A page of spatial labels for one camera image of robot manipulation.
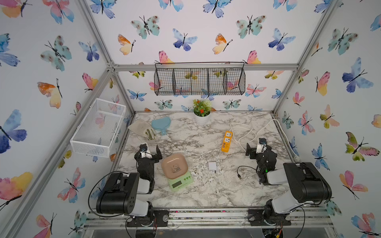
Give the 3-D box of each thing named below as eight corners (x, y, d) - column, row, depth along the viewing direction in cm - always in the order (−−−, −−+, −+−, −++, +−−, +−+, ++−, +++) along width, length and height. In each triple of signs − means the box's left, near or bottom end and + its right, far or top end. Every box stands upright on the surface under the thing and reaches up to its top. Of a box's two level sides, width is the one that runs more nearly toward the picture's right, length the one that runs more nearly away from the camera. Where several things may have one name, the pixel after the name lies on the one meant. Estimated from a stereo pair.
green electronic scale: (172, 192, 84) (171, 189, 80) (168, 182, 88) (167, 179, 84) (193, 182, 87) (193, 179, 84) (189, 173, 91) (189, 170, 87)
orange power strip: (220, 150, 101) (220, 148, 98) (224, 132, 110) (225, 130, 108) (228, 152, 100) (229, 150, 97) (232, 134, 109) (233, 131, 107)
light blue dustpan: (149, 135, 109) (148, 133, 107) (153, 119, 119) (153, 116, 117) (168, 135, 109) (168, 133, 107) (171, 119, 119) (170, 116, 117)
